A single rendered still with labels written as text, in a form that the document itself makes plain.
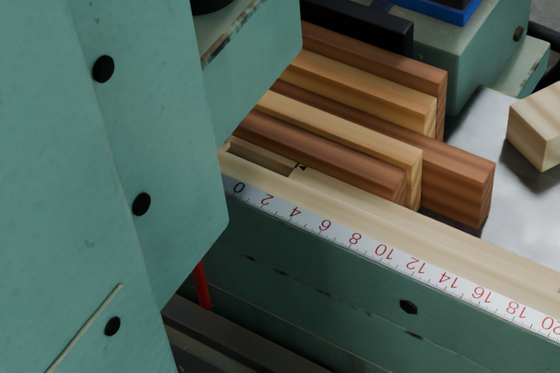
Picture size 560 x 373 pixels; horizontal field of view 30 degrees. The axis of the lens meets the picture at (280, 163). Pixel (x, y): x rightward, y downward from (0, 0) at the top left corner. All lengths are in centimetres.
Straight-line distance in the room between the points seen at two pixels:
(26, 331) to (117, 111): 11
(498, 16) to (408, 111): 13
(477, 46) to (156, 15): 34
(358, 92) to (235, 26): 13
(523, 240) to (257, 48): 21
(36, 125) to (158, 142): 15
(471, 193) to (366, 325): 10
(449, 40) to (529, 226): 13
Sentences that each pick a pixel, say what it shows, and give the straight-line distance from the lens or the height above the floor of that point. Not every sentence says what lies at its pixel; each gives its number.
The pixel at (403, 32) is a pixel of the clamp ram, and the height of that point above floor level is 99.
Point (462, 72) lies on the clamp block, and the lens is 72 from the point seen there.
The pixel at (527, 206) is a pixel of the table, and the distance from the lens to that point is 70.
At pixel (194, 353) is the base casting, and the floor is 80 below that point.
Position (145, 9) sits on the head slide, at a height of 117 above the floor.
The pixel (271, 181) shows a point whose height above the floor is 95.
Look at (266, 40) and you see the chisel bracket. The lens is 60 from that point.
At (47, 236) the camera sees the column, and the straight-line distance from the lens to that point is 35.
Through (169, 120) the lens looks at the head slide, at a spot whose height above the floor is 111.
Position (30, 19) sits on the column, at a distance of 30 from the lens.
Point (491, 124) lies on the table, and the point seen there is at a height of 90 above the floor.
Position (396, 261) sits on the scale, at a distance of 59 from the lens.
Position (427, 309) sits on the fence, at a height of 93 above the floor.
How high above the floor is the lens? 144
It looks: 49 degrees down
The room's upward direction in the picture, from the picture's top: 6 degrees counter-clockwise
